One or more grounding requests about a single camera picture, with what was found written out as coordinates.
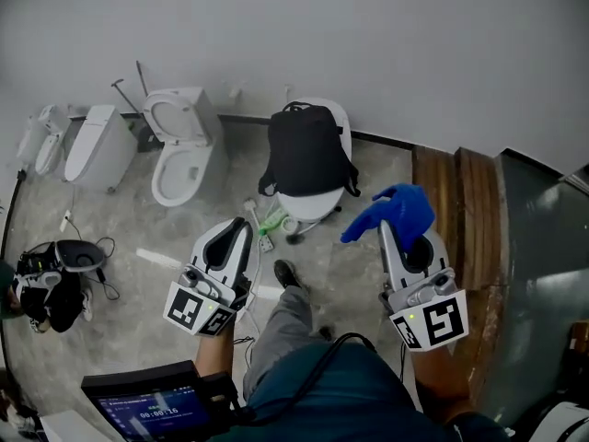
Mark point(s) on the small white toilet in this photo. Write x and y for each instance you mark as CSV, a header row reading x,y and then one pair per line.
x,y
48,147

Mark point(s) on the person's left forearm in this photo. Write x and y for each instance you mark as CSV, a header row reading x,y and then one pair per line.
x,y
214,352

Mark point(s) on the person's teal shirt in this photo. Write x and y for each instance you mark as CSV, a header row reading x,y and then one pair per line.
x,y
340,398

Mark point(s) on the person's right forearm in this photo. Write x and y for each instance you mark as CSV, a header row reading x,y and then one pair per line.
x,y
437,371

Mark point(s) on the white toilet with closed lid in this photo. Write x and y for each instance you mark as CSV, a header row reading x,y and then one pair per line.
x,y
313,205

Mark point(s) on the person's black shoe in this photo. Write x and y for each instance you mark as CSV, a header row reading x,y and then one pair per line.
x,y
286,273
326,333

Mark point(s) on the white rounded object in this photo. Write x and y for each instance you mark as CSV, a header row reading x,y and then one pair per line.
x,y
566,422

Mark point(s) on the white toilet with open lid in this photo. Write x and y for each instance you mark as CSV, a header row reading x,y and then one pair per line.
x,y
181,154

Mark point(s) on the white toilet brush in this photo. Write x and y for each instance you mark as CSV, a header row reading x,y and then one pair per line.
x,y
252,210

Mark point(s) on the white smart toilet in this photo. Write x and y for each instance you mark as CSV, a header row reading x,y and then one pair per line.
x,y
99,150

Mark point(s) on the dark glass railing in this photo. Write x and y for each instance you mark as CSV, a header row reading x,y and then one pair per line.
x,y
538,265

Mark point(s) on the green plastic bottle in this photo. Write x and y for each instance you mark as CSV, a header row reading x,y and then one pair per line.
x,y
270,223

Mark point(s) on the person's grey trouser leg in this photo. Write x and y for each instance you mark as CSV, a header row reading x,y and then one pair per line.
x,y
280,334

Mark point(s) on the grey round device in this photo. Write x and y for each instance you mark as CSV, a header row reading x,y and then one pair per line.
x,y
80,256

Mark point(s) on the black backpack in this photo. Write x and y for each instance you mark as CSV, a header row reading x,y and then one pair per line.
x,y
306,150

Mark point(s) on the black monitor with screen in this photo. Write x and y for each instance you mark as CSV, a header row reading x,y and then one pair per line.
x,y
152,408

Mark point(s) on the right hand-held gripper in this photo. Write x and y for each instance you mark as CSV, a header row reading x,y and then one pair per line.
x,y
437,320

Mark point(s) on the white power strip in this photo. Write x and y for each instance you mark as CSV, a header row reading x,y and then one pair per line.
x,y
67,220

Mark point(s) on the grey power strip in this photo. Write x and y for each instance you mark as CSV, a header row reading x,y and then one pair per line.
x,y
266,243

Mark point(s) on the wooden stairs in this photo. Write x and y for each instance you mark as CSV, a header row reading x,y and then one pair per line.
x,y
465,219

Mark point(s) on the blue cloth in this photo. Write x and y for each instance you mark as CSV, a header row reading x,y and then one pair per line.
x,y
398,214

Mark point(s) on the black brush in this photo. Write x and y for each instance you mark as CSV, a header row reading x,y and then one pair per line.
x,y
294,237

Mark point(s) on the black bin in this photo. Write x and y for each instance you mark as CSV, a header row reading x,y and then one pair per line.
x,y
147,138

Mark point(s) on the white box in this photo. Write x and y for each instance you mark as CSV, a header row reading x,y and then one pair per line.
x,y
69,428

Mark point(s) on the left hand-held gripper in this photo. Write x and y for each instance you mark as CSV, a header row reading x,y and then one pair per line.
x,y
188,309

